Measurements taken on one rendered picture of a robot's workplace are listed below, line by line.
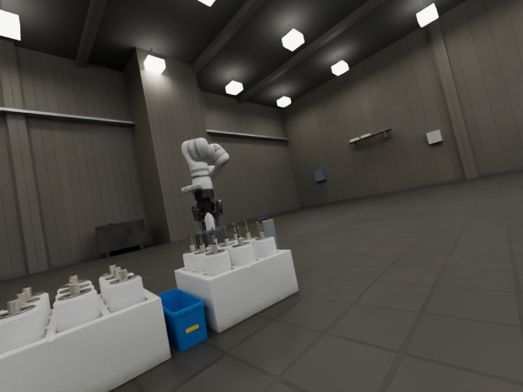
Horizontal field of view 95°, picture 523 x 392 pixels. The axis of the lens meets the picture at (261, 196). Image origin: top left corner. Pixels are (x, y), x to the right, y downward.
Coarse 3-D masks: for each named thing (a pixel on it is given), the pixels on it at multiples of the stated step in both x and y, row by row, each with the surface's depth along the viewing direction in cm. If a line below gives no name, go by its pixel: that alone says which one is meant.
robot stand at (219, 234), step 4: (216, 232) 154; (220, 232) 156; (196, 236) 157; (204, 236) 150; (208, 236) 149; (216, 236) 153; (220, 236) 155; (196, 240) 158; (204, 240) 151; (208, 240) 149; (220, 240) 155; (208, 244) 148
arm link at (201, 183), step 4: (204, 176) 91; (208, 176) 92; (192, 180) 91; (196, 180) 90; (200, 180) 90; (204, 180) 90; (208, 180) 91; (192, 184) 92; (196, 184) 85; (200, 184) 86; (204, 184) 90; (208, 184) 91; (184, 188) 88; (188, 188) 87; (192, 188) 86; (196, 188) 85; (200, 188) 86; (204, 188) 90; (208, 188) 90; (212, 188) 93; (184, 192) 88; (188, 192) 91
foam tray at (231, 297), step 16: (272, 256) 99; (288, 256) 103; (176, 272) 109; (192, 272) 98; (224, 272) 87; (240, 272) 88; (256, 272) 92; (272, 272) 97; (288, 272) 102; (192, 288) 95; (208, 288) 82; (224, 288) 84; (240, 288) 87; (256, 288) 91; (272, 288) 96; (288, 288) 100; (208, 304) 84; (224, 304) 83; (240, 304) 86; (256, 304) 90; (272, 304) 94; (208, 320) 86; (224, 320) 82; (240, 320) 85
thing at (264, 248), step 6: (258, 240) 103; (264, 240) 102; (270, 240) 103; (258, 246) 102; (264, 246) 101; (270, 246) 102; (258, 252) 102; (264, 252) 101; (270, 252) 102; (276, 252) 105
